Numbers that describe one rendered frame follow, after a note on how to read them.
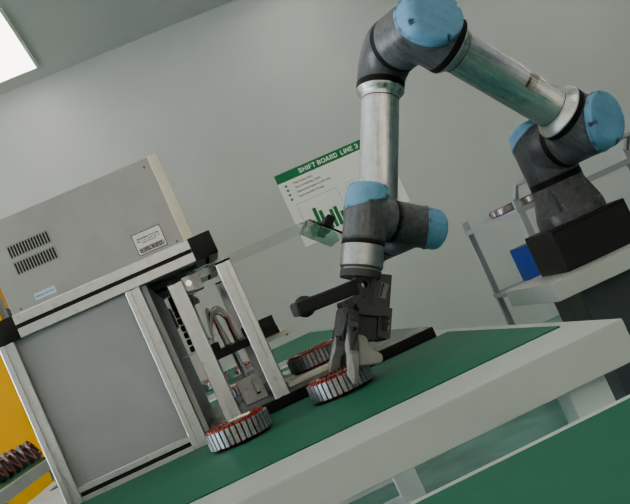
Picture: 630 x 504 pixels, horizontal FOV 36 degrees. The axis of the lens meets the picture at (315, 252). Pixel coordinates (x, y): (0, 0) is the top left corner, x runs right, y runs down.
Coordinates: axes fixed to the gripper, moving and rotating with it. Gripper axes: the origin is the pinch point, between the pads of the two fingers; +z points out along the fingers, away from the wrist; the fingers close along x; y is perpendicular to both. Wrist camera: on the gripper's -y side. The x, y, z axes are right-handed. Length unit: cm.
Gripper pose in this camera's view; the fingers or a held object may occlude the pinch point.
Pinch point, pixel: (339, 387)
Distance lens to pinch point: 163.3
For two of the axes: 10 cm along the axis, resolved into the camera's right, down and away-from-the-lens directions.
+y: 9.7, 1.2, 2.0
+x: -2.2, 1.5, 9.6
